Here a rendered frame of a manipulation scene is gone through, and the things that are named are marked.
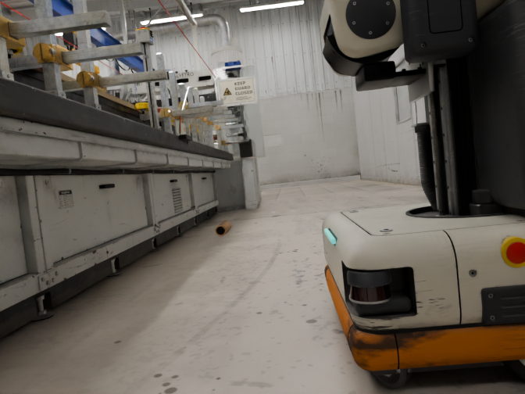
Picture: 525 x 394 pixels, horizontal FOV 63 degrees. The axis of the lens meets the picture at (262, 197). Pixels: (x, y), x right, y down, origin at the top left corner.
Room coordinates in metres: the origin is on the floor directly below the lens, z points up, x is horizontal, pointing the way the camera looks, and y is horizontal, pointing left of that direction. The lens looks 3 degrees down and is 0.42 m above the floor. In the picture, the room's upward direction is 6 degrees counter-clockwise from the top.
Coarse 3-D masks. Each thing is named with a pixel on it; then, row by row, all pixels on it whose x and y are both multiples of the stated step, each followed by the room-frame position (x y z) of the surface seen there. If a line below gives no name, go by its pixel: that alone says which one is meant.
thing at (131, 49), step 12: (96, 48) 1.32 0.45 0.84; (108, 48) 1.31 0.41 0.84; (120, 48) 1.31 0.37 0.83; (132, 48) 1.31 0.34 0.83; (12, 60) 1.33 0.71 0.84; (24, 60) 1.33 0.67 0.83; (36, 60) 1.33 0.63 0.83; (72, 60) 1.32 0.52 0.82; (84, 60) 1.33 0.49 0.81; (96, 60) 1.34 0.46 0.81
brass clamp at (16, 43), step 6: (0, 18) 1.04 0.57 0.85; (6, 18) 1.07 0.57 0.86; (0, 24) 1.04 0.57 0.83; (6, 24) 1.06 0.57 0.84; (0, 30) 1.04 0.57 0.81; (6, 30) 1.06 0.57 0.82; (0, 36) 1.05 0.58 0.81; (6, 36) 1.06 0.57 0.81; (6, 42) 1.09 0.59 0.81; (12, 42) 1.09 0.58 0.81; (18, 42) 1.10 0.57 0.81; (24, 42) 1.13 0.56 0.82
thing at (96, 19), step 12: (96, 12) 1.06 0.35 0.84; (12, 24) 1.07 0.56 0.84; (24, 24) 1.07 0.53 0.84; (36, 24) 1.07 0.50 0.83; (48, 24) 1.07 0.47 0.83; (60, 24) 1.06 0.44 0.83; (72, 24) 1.06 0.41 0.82; (84, 24) 1.06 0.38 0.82; (96, 24) 1.06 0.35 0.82; (108, 24) 1.07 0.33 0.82; (12, 36) 1.08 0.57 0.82; (24, 36) 1.09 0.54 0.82; (36, 36) 1.10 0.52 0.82
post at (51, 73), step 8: (40, 0) 1.28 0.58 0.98; (48, 0) 1.30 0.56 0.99; (40, 8) 1.28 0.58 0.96; (48, 8) 1.29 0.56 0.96; (40, 16) 1.28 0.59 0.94; (48, 16) 1.29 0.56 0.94; (40, 40) 1.28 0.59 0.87; (48, 40) 1.28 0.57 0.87; (48, 64) 1.28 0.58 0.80; (56, 64) 1.30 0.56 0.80; (48, 72) 1.28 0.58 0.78; (56, 72) 1.29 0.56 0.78; (48, 80) 1.28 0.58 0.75; (56, 80) 1.28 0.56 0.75; (48, 88) 1.28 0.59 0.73; (56, 88) 1.28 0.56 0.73
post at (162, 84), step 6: (156, 54) 2.53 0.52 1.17; (156, 60) 2.53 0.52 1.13; (162, 60) 2.54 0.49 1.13; (162, 66) 2.53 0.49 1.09; (162, 84) 2.53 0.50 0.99; (162, 90) 2.53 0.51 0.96; (162, 96) 2.53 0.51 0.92; (162, 102) 2.53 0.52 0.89; (168, 102) 2.55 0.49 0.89; (168, 120) 2.53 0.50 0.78; (168, 126) 2.53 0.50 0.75
